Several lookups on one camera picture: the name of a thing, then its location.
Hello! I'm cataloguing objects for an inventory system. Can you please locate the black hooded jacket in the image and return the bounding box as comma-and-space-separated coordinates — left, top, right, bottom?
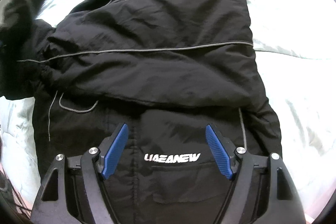
1, 0, 282, 223

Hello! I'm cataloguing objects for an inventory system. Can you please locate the light teal quilted duvet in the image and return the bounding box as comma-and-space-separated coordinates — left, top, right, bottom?
1, 0, 335, 223

